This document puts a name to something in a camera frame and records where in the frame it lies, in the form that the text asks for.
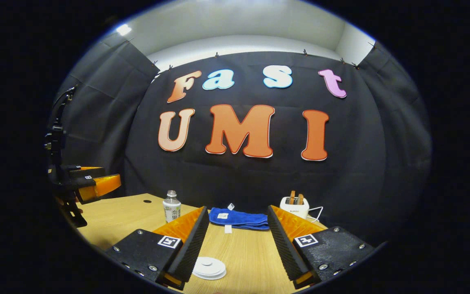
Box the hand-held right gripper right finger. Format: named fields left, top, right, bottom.
left=267, top=205, right=376, bottom=290

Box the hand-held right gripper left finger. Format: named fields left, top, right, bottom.
left=105, top=206, right=210, bottom=291

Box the clear water bottle white label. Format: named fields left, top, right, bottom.
left=163, top=190, right=181, bottom=223

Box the white saucer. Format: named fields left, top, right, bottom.
left=192, top=261, right=227, bottom=280

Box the white toaster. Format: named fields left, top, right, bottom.
left=280, top=196, right=310, bottom=219

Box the blue folded towel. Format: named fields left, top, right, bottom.
left=209, top=203, right=270, bottom=233

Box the black backdrop cloth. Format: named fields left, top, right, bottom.
left=47, top=31, right=433, bottom=245

